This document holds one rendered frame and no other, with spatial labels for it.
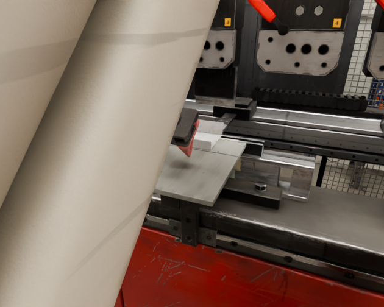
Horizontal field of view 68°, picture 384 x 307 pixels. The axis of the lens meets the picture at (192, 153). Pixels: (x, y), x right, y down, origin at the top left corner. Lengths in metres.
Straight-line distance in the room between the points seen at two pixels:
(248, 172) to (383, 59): 0.35
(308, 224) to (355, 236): 0.09
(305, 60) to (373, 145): 0.44
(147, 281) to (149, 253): 0.12
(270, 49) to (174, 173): 0.31
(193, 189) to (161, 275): 0.43
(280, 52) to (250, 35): 0.57
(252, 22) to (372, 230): 0.81
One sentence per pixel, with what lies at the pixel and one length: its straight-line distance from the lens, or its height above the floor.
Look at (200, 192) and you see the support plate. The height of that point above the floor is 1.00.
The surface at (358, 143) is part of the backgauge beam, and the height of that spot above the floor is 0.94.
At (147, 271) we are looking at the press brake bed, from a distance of 0.91.
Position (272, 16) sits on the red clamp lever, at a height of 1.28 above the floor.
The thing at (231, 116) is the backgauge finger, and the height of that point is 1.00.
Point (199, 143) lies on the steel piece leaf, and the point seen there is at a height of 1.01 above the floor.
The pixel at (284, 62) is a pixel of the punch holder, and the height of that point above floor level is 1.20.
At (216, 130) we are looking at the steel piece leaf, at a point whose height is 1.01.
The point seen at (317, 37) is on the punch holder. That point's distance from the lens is 0.61.
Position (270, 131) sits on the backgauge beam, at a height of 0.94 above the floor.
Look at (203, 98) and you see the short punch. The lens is 0.72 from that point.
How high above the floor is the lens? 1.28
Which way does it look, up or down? 26 degrees down
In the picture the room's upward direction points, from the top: straight up
